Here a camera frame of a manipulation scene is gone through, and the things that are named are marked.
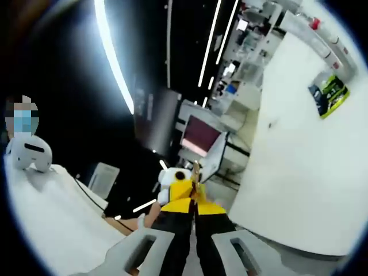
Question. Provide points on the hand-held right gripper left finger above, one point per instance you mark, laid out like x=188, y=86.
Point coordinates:
x=172, y=230

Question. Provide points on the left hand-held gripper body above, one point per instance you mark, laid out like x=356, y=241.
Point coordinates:
x=166, y=179

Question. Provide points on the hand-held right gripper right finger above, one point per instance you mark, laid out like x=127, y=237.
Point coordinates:
x=212, y=230

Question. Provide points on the gold skincare sachet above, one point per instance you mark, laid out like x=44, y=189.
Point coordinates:
x=196, y=172

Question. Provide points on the green black skincare sachet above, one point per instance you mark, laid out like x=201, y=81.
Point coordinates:
x=330, y=97

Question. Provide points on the white skincare tube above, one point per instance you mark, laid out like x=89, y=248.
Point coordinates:
x=304, y=28

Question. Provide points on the red-capped skincare bottle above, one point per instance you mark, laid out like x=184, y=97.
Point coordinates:
x=314, y=23

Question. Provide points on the person's left hand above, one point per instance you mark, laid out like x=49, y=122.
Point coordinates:
x=153, y=217

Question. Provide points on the white wristwatch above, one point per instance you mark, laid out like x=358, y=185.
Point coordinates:
x=141, y=221

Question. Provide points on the white office desk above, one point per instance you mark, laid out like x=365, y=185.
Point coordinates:
x=217, y=161

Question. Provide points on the computer monitor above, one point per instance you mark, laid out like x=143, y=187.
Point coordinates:
x=199, y=135

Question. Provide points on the black hanging sign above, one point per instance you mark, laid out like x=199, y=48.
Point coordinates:
x=161, y=120

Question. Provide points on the ceiling air conditioner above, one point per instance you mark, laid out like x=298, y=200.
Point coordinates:
x=105, y=179

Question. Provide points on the person's white shirt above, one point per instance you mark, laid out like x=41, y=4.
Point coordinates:
x=51, y=224

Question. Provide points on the white worn device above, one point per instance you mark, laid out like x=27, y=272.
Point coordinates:
x=31, y=156

